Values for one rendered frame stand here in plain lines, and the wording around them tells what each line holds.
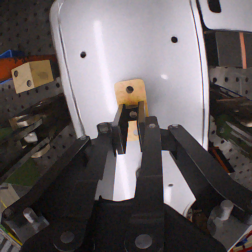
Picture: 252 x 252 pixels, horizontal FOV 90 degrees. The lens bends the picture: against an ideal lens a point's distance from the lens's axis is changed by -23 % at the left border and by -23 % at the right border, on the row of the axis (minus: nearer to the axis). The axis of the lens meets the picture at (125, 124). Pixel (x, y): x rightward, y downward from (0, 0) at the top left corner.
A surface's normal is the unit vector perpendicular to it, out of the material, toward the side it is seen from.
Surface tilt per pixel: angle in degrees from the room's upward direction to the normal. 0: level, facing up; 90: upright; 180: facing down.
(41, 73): 90
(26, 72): 0
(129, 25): 0
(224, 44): 0
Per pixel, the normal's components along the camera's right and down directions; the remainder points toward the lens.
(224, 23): -0.07, 0.39
